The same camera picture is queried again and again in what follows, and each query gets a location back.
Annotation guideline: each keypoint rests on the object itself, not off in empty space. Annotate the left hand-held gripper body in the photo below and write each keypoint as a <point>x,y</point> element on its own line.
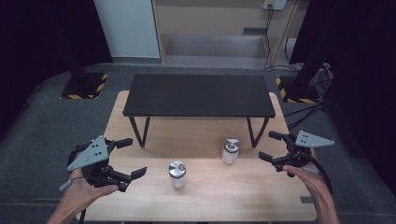
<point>93,154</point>

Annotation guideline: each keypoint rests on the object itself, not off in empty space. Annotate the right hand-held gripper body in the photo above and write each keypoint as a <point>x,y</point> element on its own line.
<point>308,140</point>

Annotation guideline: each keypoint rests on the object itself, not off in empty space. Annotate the white jar with silver lid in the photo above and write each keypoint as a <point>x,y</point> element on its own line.
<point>230,152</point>
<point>177,174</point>

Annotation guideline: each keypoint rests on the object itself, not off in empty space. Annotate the black riser shelf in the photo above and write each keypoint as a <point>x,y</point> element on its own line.
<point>199,95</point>

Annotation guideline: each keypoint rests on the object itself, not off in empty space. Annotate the person's right hand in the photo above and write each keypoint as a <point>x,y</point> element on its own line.
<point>311,179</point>

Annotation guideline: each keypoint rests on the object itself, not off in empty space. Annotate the person's left hand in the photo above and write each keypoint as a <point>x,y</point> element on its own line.
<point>84,193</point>

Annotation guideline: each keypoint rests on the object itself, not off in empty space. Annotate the black stand with striped base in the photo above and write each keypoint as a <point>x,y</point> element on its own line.
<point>299,90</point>
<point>84,85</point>

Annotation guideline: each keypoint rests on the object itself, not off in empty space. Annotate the grey tape piece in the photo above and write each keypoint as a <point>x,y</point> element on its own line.
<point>307,199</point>

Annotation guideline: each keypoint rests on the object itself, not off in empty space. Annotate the black curtain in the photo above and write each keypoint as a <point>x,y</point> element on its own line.
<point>361,77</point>
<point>37,46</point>

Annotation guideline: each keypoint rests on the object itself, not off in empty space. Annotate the blue-grey label strip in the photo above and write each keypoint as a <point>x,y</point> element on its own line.
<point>254,31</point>

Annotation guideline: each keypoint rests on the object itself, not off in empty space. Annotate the white cabinet panel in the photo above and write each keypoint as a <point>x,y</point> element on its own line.
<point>127,28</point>

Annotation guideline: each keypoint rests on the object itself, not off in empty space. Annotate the beige wooden cupboard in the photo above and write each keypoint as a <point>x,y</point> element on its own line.
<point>211,18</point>

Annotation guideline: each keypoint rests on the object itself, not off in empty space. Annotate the white wall socket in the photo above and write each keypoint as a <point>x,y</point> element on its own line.
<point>275,3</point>

